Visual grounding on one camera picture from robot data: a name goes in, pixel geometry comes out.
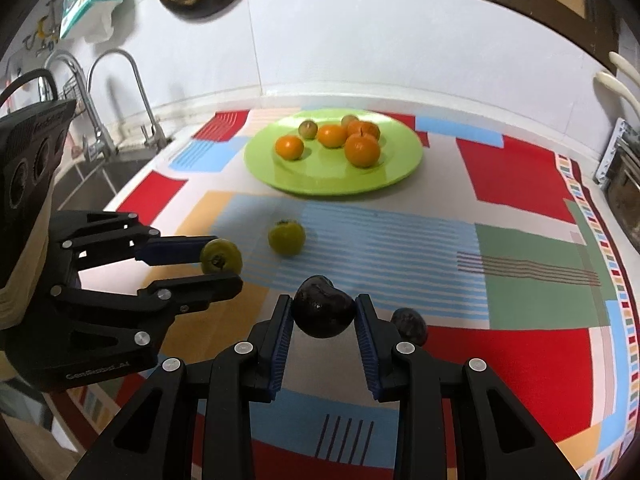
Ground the yellow green fruit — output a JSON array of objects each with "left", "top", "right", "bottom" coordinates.
[{"left": 200, "top": 238, "right": 243, "bottom": 275}]

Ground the dark purple plum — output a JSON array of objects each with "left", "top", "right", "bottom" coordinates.
[{"left": 292, "top": 275, "right": 356, "bottom": 339}]

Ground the small orange mandarin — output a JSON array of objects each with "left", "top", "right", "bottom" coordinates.
[{"left": 274, "top": 134, "right": 305, "bottom": 162}]

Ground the brownish green round fruit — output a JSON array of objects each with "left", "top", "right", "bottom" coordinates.
[{"left": 297, "top": 119, "right": 319, "bottom": 140}]

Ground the oval orange mandarin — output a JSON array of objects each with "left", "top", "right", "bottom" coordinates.
[{"left": 317, "top": 124, "right": 348, "bottom": 150}]

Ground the round orange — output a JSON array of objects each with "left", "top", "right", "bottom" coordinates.
[{"left": 344, "top": 133, "right": 381, "bottom": 168}]

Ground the large orange with stem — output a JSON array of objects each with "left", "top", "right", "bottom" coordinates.
[{"left": 347, "top": 119, "right": 381, "bottom": 141}]

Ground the small tan fruit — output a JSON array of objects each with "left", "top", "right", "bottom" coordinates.
[{"left": 341, "top": 115, "right": 359, "bottom": 129}]

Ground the stainless steel sink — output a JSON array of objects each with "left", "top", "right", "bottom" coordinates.
[{"left": 52, "top": 148, "right": 157, "bottom": 211}]

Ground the thin gooseneck faucet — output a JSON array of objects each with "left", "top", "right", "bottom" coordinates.
[{"left": 87, "top": 47, "right": 169, "bottom": 153}]

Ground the large chrome faucet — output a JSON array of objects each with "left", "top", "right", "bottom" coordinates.
[{"left": 43, "top": 50, "right": 116, "bottom": 162}]

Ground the green plastic plate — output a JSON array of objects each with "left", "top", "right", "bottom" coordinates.
[{"left": 244, "top": 108, "right": 423, "bottom": 196}]

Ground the colourful patchwork table mat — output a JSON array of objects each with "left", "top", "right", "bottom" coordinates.
[{"left": 104, "top": 108, "right": 639, "bottom": 479}]

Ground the teal tissue pack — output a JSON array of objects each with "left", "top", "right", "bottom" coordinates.
[{"left": 60, "top": 0, "right": 124, "bottom": 44}]

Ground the metal dish rack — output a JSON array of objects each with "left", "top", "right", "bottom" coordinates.
[{"left": 593, "top": 118, "right": 640, "bottom": 250}]

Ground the wire sink basket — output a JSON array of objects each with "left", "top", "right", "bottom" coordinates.
[{"left": 63, "top": 77, "right": 85, "bottom": 110}]

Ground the cream pan handle lower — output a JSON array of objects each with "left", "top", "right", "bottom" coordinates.
[{"left": 594, "top": 72, "right": 640, "bottom": 116}]

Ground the cream pan handle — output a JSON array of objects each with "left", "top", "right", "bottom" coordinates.
[
  {"left": 608, "top": 51, "right": 640, "bottom": 87},
  {"left": 594, "top": 72, "right": 640, "bottom": 116}
]

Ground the cream pan handle upper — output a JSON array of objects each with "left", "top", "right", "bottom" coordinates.
[{"left": 608, "top": 51, "right": 640, "bottom": 87}]

